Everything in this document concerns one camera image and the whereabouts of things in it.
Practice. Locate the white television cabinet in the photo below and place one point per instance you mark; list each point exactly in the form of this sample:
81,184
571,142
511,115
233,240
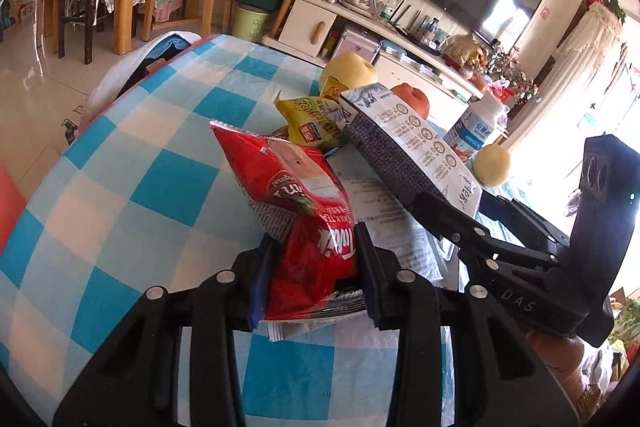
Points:
305,27

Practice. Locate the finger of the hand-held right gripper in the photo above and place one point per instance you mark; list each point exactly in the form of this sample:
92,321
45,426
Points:
520,227
465,237

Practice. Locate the red snack packet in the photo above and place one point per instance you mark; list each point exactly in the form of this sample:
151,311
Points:
300,187

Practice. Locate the cat print cushion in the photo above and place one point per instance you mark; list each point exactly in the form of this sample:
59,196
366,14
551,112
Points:
75,127

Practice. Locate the pale green waste bin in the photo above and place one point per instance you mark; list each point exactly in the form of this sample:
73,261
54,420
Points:
250,24

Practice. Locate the person's right hand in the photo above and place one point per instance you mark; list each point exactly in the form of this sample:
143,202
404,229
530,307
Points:
560,362

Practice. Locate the clear plastic water bottle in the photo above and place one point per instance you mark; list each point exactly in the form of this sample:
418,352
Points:
389,7

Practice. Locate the yellow green snack packet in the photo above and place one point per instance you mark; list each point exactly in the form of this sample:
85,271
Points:
310,119

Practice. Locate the golden ornament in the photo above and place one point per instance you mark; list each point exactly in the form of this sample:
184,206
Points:
462,51

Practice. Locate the red plastic basin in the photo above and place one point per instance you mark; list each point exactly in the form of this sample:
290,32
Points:
7,207

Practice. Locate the white yogurt bottle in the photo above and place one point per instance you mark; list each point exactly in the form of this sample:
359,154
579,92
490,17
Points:
475,127

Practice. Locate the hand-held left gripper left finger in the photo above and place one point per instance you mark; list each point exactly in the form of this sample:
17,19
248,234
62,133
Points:
257,297

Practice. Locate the lace-covered standing air conditioner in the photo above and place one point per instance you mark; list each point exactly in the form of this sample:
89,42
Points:
595,42

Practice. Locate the small yellow pear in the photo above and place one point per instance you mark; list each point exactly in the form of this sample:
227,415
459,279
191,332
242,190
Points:
492,164

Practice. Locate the red apple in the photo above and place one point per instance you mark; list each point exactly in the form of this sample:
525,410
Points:
417,99

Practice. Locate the artificial flower bunch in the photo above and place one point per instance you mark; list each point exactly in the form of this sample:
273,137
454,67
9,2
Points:
512,74

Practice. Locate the silver metal case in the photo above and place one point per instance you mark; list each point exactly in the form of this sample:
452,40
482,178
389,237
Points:
357,44

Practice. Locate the blue checked tablecloth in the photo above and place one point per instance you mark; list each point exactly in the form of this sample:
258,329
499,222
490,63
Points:
150,187

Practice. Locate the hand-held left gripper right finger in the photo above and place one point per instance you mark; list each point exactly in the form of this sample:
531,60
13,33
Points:
367,279

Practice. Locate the grey wet wipes pack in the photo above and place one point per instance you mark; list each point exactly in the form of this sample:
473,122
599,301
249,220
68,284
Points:
370,202

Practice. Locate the small white packet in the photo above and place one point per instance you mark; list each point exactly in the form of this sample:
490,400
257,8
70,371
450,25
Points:
292,332

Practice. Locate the small yellow red packet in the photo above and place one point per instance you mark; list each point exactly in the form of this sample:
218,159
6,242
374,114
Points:
332,88

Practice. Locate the white cloth bundle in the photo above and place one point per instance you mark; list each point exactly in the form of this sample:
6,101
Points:
115,77

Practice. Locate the yellow apple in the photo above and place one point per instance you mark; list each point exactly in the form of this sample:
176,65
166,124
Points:
350,69

